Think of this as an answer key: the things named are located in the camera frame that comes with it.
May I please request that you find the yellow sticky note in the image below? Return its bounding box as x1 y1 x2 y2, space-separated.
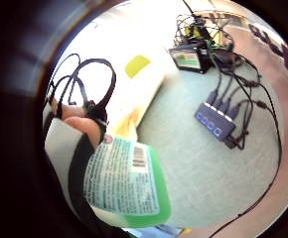
124 55 152 79

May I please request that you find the long black cable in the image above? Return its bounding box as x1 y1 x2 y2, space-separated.
209 53 283 238

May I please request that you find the black usb cable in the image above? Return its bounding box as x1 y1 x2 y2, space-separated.
206 65 223 106
217 74 235 112
227 98 271 118

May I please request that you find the green bottle with printed label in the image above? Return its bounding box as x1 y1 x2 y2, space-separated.
83 133 173 229

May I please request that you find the yellow electronics with wires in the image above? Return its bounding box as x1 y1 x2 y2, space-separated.
174 13 235 51

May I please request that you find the white box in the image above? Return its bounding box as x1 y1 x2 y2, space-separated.
68 3 182 140

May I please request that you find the black box with screen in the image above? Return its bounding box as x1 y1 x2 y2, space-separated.
168 44 216 74

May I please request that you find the dark blue usb hub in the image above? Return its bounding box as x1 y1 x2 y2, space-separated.
194 102 237 143

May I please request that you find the blue cloth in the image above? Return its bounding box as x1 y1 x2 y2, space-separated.
125 224 185 238

